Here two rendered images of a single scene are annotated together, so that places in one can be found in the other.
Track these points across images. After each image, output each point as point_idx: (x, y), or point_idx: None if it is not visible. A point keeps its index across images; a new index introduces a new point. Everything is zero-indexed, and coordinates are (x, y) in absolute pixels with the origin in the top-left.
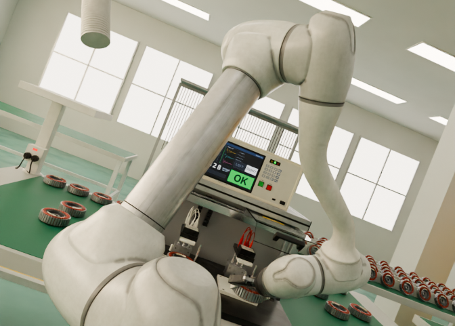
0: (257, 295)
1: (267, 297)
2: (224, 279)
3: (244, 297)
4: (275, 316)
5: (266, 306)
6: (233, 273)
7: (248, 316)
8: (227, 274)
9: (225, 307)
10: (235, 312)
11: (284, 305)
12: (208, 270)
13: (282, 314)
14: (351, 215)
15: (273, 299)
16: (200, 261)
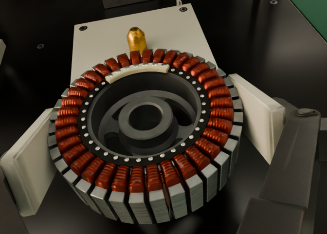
0: (196, 188)
1: (263, 154)
2: (94, 36)
3: (123, 220)
4: (307, 98)
5: (258, 64)
6: None
7: (197, 216)
8: (110, 2)
9: (88, 222)
10: (136, 224)
11: None
12: (52, 22)
13: (322, 64)
14: None
15: (319, 171)
16: (34, 1)
